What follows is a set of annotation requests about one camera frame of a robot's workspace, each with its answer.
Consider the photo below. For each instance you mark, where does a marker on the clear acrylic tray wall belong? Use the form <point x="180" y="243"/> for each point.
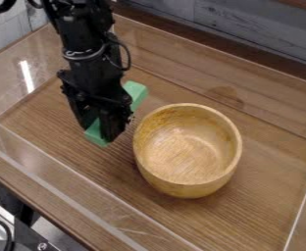
<point x="88" y="188"/>

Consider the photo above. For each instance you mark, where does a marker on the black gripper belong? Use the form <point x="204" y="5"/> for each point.
<point x="94" y="90"/>

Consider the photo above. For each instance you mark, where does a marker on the brown wooden bowl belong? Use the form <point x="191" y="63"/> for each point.
<point x="188" y="147"/>

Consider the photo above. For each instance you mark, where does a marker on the green rectangular block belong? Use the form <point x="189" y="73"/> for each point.
<point x="138" y="91"/>

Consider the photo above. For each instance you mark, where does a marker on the black metal bracket with bolt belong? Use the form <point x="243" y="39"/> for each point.
<point x="29" y="240"/>

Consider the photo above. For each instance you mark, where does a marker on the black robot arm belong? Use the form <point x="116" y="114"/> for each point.
<point x="83" y="23"/>

